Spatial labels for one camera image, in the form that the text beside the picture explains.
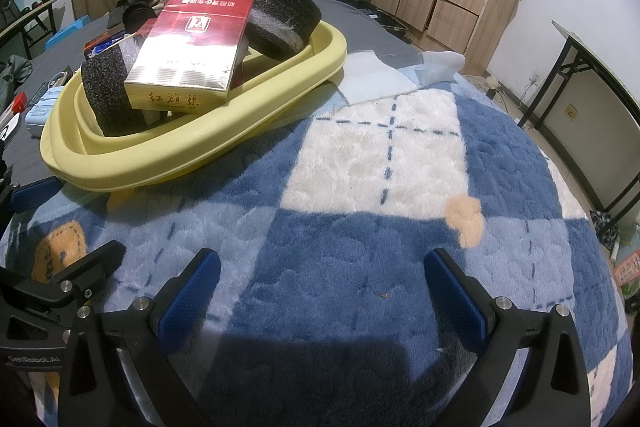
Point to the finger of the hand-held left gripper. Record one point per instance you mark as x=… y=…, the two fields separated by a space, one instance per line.
x=32 y=195
x=85 y=269

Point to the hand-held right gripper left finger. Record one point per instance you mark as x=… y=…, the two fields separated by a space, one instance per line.
x=192 y=294

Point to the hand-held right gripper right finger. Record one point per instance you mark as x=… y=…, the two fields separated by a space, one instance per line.
x=457 y=299

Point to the black foam cylinder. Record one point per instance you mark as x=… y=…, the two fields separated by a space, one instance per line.
x=285 y=17
x=107 y=92

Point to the yellow plastic basin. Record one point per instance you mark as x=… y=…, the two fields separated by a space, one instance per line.
x=240 y=107

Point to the red and silver carton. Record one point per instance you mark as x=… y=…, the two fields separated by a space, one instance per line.
x=195 y=42

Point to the white charger device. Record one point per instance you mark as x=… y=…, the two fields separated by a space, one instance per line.
x=42 y=109

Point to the blue and white checkered blanket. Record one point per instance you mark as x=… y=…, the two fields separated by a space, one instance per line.
x=350 y=217

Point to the blue box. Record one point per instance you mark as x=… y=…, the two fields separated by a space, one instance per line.
x=65 y=33

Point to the red and white packet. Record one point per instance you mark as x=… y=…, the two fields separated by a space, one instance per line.
x=627 y=268

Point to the white cloth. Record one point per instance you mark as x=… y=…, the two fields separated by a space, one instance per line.
x=380 y=74

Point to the black frame table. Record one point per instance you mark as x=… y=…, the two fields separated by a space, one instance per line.
x=595 y=107

